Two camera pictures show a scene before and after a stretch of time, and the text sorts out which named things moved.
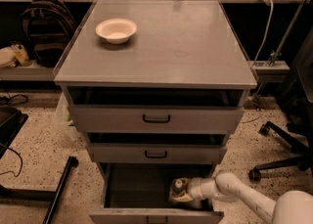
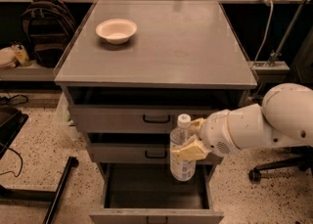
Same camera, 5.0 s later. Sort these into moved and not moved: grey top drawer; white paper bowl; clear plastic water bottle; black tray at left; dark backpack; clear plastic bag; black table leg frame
Moved: clear plastic water bottle
Not moved: dark backpack; black table leg frame; white paper bowl; clear plastic bag; black tray at left; grey top drawer
